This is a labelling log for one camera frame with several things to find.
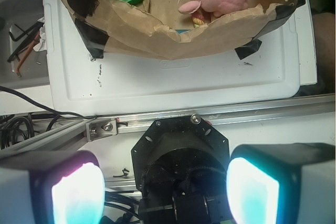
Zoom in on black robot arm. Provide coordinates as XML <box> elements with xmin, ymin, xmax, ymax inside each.
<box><xmin>1</xmin><ymin>117</ymin><xmax>335</xmax><ymax>223</ymax></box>

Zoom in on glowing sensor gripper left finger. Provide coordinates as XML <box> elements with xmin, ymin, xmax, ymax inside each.
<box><xmin>1</xmin><ymin>151</ymin><xmax>105</xmax><ymax>223</ymax></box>

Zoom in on brown paper bag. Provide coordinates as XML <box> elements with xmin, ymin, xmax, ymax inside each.
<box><xmin>61</xmin><ymin>0</ymin><xmax>304</xmax><ymax>60</ymax></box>

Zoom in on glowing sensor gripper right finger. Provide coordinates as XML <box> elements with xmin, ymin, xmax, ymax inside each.
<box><xmin>226</xmin><ymin>143</ymin><xmax>335</xmax><ymax>223</ymax></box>

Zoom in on black cable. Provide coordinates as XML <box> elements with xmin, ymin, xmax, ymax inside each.
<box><xmin>0</xmin><ymin>85</ymin><xmax>99</xmax><ymax>120</ymax></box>

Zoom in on crumpled white paper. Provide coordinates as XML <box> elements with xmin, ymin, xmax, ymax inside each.
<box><xmin>33</xmin><ymin>17</ymin><xmax>47</xmax><ymax>52</ymax></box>

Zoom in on aluminium frame rail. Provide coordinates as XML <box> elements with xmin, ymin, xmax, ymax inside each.
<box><xmin>7</xmin><ymin>93</ymin><xmax>335</xmax><ymax>151</ymax></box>

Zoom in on multicolored twisted rope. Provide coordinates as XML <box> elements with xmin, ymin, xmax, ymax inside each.
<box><xmin>191</xmin><ymin>0</ymin><xmax>212</xmax><ymax>29</ymax></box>

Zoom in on black hex keys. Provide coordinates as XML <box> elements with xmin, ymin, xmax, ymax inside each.
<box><xmin>7</xmin><ymin>21</ymin><xmax>44</xmax><ymax>62</ymax></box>

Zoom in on orange handled tool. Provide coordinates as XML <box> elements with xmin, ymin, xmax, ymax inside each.
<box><xmin>15</xmin><ymin>31</ymin><xmax>40</xmax><ymax>78</ymax></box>

